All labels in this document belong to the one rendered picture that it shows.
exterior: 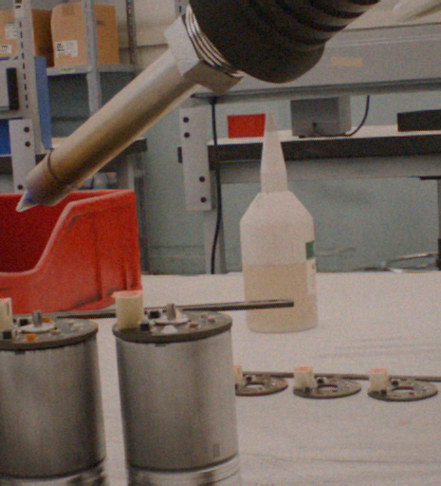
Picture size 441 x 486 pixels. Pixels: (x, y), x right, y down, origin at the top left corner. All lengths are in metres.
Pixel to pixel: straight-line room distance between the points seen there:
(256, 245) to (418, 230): 4.17
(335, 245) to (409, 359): 4.29
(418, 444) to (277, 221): 0.19
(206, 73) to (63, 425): 0.09
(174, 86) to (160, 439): 0.08
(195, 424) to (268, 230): 0.29
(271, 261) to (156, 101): 0.33
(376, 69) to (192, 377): 2.30
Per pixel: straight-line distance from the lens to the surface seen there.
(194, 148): 2.65
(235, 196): 4.84
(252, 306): 0.25
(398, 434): 0.37
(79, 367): 0.23
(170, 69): 0.18
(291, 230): 0.52
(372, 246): 4.72
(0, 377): 0.24
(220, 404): 0.23
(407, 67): 2.50
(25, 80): 2.83
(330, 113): 2.64
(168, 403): 0.23
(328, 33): 0.17
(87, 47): 4.51
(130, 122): 0.19
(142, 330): 0.23
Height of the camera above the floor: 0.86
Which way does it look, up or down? 7 degrees down
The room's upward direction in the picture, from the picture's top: 4 degrees counter-clockwise
